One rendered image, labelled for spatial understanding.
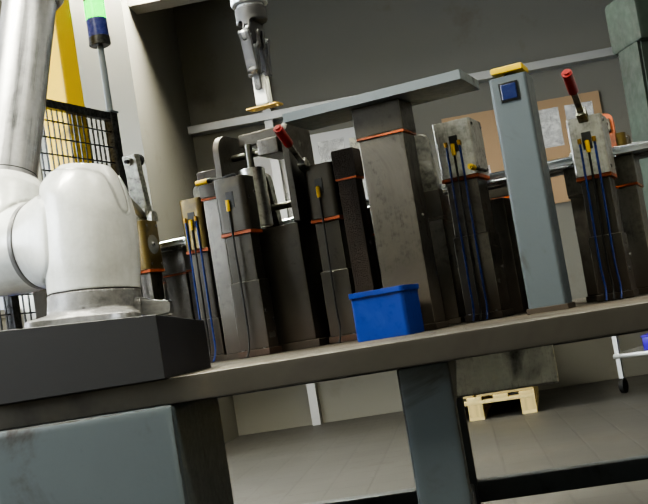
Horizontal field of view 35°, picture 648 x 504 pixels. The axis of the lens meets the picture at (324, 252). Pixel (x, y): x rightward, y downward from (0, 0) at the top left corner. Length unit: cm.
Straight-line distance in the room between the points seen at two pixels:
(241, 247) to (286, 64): 624
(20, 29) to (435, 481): 111
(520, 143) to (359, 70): 639
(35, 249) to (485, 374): 138
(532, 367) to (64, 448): 145
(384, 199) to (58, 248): 64
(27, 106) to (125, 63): 514
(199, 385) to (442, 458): 38
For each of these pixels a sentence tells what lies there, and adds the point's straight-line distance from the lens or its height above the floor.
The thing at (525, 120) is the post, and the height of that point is 105.
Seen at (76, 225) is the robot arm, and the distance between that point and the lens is 171.
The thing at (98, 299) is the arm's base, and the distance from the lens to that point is 170.
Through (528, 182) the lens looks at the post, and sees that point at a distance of 194.
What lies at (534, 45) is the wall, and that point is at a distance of 832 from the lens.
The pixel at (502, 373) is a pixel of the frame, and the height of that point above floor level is 54.
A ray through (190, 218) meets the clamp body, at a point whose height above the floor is 103.
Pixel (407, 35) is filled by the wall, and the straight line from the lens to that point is 833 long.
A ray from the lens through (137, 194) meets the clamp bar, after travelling 251.
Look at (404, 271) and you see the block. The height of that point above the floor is 82.
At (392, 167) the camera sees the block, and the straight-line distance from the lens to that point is 201.
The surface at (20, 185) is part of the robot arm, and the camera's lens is 188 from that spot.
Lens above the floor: 74
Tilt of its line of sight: 4 degrees up
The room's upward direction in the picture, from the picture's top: 9 degrees counter-clockwise
